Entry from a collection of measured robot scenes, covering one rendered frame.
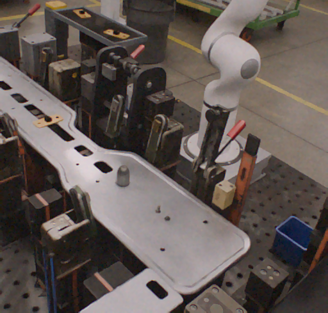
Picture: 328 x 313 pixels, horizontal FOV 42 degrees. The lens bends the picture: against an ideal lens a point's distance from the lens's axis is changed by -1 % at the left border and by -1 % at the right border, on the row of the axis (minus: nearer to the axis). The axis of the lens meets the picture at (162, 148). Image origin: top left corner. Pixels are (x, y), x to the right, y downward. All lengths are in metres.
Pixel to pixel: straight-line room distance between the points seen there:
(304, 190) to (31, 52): 1.08
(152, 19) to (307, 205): 2.74
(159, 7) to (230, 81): 2.66
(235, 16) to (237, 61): 0.15
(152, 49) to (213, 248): 3.32
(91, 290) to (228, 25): 0.90
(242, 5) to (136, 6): 2.66
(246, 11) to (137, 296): 0.88
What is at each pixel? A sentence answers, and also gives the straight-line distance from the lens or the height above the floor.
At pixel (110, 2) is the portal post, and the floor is 0.25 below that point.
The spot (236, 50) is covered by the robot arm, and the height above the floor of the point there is 1.20.
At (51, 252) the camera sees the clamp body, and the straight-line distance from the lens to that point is 0.89.
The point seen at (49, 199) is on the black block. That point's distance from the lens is 1.02.
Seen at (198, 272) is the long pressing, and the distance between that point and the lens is 0.87.
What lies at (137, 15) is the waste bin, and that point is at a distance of 4.00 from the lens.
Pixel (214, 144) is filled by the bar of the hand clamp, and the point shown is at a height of 1.13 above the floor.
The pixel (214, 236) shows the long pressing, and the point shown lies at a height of 1.00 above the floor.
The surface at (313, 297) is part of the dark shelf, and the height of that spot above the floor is 1.03.
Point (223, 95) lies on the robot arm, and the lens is 1.40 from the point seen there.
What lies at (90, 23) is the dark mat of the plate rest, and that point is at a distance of 1.55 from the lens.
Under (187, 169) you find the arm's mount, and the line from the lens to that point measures 1.53.
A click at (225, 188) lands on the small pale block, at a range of 0.97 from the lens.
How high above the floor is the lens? 1.66
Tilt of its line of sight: 34 degrees down
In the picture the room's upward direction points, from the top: 7 degrees clockwise
